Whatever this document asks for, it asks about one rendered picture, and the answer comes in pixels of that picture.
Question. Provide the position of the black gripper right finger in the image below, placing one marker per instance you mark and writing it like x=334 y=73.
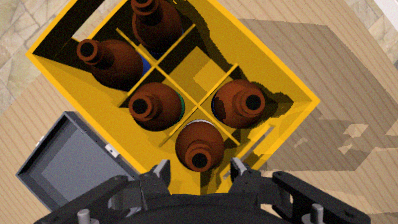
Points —
x=310 y=204

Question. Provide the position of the grey square tray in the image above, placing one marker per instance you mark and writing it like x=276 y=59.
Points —
x=65 y=164

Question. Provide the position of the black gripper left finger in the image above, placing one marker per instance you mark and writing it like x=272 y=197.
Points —
x=92 y=206

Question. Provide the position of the brown bottle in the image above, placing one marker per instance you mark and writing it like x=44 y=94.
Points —
x=238 y=107
x=115 y=64
x=201 y=145
x=157 y=110
x=157 y=26

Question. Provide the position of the yellow bottle crate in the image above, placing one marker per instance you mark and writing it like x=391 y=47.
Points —
x=211 y=48

